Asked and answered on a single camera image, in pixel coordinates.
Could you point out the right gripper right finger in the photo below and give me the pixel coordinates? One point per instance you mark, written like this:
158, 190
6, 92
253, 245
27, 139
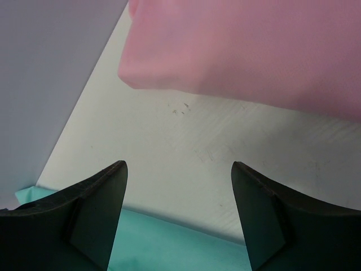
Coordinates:
284, 229

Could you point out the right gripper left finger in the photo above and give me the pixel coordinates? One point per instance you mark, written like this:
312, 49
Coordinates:
72, 229

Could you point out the teal t shirt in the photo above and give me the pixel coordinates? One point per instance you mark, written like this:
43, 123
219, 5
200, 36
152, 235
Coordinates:
146, 243

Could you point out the folded pink t shirt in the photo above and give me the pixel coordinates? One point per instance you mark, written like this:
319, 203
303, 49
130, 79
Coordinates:
299, 55

